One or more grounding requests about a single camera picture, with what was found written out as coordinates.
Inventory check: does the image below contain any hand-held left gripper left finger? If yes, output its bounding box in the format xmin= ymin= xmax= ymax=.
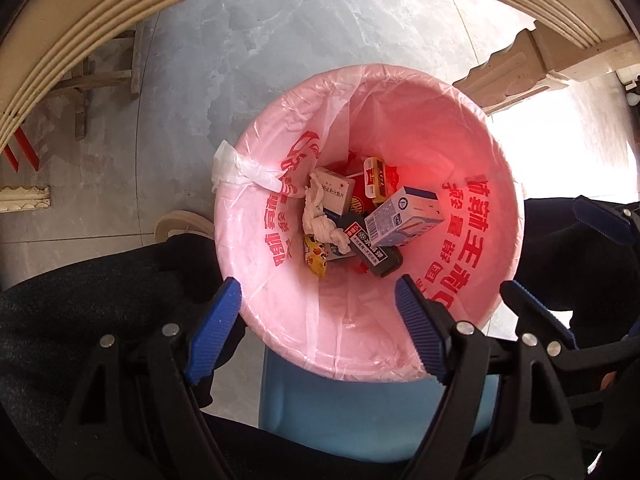
xmin=55 ymin=276 xmax=243 ymax=480

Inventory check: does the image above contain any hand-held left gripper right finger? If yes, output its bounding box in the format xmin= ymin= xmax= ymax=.
xmin=394 ymin=273 xmax=583 ymax=480

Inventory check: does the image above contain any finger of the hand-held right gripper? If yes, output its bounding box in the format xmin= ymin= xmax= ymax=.
xmin=499 ymin=279 xmax=640 ymax=378
xmin=571 ymin=195 xmax=640 ymax=283

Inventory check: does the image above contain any black box with white label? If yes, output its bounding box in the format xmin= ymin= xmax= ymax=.
xmin=342 ymin=212 xmax=404 ymax=279

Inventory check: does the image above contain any blue and white carton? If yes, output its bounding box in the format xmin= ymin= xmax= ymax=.
xmin=364 ymin=186 xmax=446 ymax=249

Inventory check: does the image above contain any yellow snack wrapper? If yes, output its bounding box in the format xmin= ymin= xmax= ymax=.
xmin=303 ymin=235 xmax=331 ymax=279

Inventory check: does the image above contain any white tissue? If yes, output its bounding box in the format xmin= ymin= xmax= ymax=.
xmin=301 ymin=172 xmax=351 ymax=256

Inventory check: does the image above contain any yellow and red small box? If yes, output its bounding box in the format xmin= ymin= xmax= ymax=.
xmin=362 ymin=156 xmax=391 ymax=202

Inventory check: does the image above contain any white medicine box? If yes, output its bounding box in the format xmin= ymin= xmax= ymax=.
xmin=315 ymin=167 xmax=354 ymax=216

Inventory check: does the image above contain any translucent red-printed trash bag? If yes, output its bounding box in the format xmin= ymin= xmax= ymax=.
xmin=212 ymin=63 xmax=525 ymax=383

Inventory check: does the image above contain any pink plastic trash bin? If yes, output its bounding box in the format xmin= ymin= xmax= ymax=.
xmin=212 ymin=63 xmax=525 ymax=383

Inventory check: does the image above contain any person's left white shoe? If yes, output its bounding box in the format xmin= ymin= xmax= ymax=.
xmin=154 ymin=211 xmax=217 ymax=256

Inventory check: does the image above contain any light blue plastic stool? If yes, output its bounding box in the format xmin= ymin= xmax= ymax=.
xmin=257 ymin=345 xmax=501 ymax=463

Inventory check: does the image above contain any red paper cup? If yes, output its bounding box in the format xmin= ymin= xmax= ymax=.
xmin=349 ymin=180 xmax=372 ymax=217

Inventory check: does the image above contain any person's left leg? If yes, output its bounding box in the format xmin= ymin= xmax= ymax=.
xmin=0 ymin=234 xmax=416 ymax=480

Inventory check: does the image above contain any cream carved table leg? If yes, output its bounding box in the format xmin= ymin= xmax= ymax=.
xmin=0 ymin=185 xmax=51 ymax=212
xmin=452 ymin=20 xmax=636 ymax=113

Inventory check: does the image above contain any red striped object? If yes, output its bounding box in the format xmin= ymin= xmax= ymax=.
xmin=0 ymin=125 xmax=41 ymax=172

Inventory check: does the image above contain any small wooden stool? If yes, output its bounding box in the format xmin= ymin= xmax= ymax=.
xmin=50 ymin=30 xmax=146 ymax=142

